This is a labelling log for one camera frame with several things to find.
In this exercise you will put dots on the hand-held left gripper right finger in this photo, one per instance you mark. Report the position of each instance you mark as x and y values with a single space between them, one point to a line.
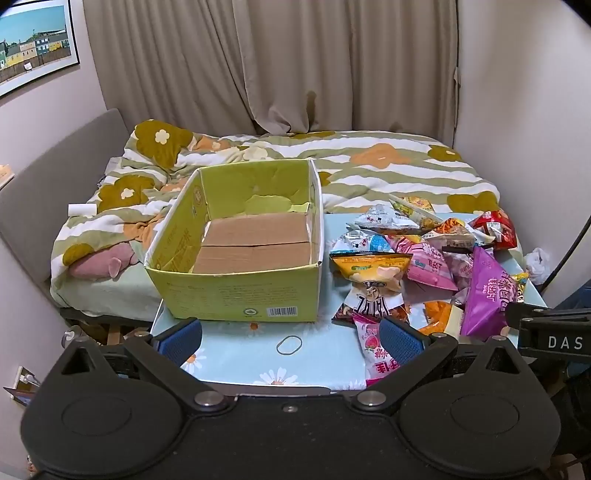
401 341

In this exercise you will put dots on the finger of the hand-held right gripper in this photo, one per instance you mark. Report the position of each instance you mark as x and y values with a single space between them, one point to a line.
531 314
554 341

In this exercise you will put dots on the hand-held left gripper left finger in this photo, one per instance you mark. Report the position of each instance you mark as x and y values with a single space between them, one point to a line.
182 341

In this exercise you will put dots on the pink strawberry snack packet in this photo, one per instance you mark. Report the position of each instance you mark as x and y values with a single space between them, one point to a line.
369 341

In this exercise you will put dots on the white and brown snack bag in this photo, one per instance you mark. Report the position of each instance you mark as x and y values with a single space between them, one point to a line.
374 302

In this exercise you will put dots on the purple snack bag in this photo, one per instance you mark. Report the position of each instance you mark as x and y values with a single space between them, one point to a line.
485 295

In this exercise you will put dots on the pale yellow snack packet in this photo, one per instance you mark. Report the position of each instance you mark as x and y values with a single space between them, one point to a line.
455 321

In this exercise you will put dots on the yellow-green cardboard box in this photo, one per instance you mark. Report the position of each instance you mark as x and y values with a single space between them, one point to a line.
221 295

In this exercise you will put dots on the yellow chip bag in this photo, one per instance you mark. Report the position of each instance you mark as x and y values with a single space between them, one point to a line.
369 272

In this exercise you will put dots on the white and blue snack packet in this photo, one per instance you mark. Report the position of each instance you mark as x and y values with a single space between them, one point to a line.
358 242

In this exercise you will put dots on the white and red snack packet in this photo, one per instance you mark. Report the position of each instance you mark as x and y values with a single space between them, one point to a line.
383 219

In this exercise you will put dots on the small orange snack packet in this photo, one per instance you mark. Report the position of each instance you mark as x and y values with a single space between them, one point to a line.
436 314

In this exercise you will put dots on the white plastic bag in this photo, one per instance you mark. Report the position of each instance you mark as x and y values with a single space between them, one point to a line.
536 265

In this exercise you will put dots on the light blue daisy tablecloth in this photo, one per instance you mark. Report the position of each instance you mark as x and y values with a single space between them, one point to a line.
240 360

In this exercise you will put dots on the light pink snack packet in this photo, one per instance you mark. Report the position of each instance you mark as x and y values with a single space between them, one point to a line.
461 267

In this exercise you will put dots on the grey rubber band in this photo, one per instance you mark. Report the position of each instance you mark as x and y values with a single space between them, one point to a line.
277 347

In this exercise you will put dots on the pink plush pillow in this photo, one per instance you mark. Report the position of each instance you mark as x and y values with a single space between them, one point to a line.
97 265

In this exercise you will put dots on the green and yellow snack packet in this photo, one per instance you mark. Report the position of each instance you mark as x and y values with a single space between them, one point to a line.
415 207

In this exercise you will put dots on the floral striped blanket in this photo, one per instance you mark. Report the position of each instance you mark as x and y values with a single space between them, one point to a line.
369 180

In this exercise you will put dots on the grey bed headboard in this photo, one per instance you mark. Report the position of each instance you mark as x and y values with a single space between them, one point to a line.
41 184

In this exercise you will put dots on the beige curtain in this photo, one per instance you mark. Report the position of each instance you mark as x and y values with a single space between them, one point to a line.
184 60

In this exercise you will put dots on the framed wall picture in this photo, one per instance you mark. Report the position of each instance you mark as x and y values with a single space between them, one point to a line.
37 41

